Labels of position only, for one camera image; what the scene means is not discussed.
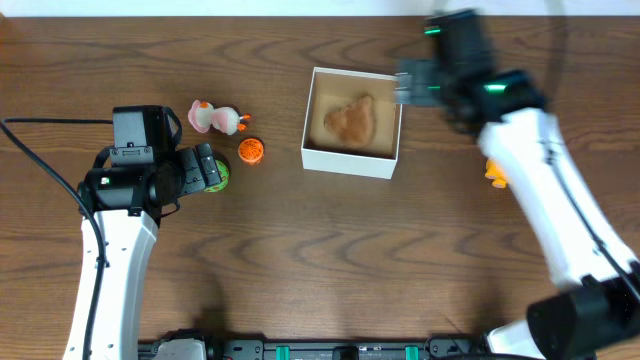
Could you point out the white cardboard box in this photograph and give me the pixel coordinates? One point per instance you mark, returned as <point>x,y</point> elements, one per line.
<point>332,89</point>

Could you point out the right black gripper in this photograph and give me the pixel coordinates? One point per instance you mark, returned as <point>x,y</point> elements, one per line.
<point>421,75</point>

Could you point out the white pink duck toy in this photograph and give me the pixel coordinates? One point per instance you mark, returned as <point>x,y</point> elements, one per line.
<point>204,116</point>

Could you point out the yellow rubber dinosaur toy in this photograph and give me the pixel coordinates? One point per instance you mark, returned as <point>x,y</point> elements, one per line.
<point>495,174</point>

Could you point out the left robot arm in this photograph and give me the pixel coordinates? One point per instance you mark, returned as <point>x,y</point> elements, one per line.
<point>122,198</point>

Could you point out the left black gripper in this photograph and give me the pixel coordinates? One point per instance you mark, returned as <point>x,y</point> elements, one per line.
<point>208,165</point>

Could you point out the green patterned ball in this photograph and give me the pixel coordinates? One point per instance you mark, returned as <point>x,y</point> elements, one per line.
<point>224,174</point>

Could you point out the brown plush toy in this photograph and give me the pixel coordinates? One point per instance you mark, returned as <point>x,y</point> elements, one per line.
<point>354,124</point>

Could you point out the orange round toy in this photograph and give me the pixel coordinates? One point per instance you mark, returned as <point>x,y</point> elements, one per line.
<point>251,151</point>

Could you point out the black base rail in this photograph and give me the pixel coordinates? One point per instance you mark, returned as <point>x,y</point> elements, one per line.
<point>255,349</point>

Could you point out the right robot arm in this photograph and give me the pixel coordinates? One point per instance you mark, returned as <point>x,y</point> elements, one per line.
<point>596,272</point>

